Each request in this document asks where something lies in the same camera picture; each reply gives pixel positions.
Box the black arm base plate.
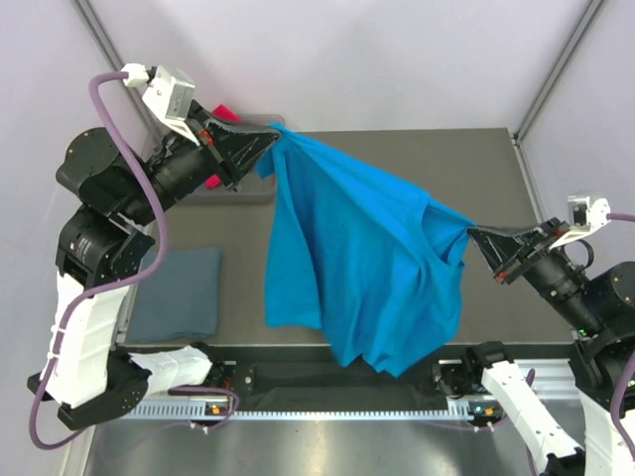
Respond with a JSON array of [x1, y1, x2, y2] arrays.
[[203, 360, 485, 398]]

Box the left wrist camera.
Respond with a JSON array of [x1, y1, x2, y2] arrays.
[[121, 63, 196, 142]]

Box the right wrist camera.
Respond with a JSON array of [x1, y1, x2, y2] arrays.
[[551, 192, 611, 249]]

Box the bright blue t-shirt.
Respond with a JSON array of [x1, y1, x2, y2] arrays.
[[257, 129, 470, 377]]

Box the aluminium rail frame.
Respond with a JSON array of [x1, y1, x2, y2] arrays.
[[78, 360, 635, 403]]

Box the folded red t-shirt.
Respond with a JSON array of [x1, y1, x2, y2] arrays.
[[203, 102, 244, 190]]

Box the left corner aluminium post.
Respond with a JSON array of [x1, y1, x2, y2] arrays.
[[69, 0, 162, 143]]

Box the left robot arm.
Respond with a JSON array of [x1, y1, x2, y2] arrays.
[[27, 103, 280, 431]]

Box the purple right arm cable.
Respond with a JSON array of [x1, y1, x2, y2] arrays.
[[525, 211, 635, 476]]

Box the corner aluminium post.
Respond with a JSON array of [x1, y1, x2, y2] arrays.
[[69, 0, 162, 143], [512, 0, 607, 146]]

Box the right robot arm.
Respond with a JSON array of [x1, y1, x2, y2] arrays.
[[462, 218, 634, 475]]

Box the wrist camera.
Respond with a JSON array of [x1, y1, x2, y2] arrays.
[[551, 192, 611, 249], [121, 63, 196, 142]]

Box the folded dark blue t-shirt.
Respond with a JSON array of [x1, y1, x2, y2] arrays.
[[126, 248, 221, 343]]

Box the right corner aluminium post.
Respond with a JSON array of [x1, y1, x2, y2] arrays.
[[512, 0, 607, 146]]

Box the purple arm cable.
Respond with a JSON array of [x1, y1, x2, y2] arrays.
[[29, 71, 234, 450], [525, 211, 635, 476]]

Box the clear grey plastic bin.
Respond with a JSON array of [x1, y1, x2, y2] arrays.
[[140, 113, 286, 206]]

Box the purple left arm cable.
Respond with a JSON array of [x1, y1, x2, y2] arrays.
[[29, 71, 234, 450]]

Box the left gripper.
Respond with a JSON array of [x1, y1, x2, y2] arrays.
[[117, 98, 277, 227]]

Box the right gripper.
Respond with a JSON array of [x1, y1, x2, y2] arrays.
[[466, 212, 603, 332]]

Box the slotted cable duct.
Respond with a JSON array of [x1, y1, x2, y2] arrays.
[[121, 399, 503, 421]]

